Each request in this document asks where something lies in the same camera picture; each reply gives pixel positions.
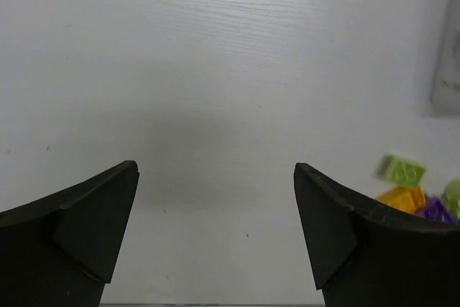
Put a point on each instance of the purple lego brick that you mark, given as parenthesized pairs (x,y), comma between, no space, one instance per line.
(435,210)

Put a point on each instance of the yellow lego brick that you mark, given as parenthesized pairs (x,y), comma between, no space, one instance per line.
(408,200)

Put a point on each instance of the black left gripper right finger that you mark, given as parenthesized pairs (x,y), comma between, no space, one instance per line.
(365,253)

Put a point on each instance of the lime green lego brick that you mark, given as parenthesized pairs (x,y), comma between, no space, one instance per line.
(400,171)

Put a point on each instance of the light green lego piece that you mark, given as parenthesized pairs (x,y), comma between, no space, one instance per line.
(451,198)

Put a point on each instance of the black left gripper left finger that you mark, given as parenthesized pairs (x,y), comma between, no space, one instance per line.
(61,250)

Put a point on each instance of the white left compartment container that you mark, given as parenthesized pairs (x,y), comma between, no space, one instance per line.
(445,88)

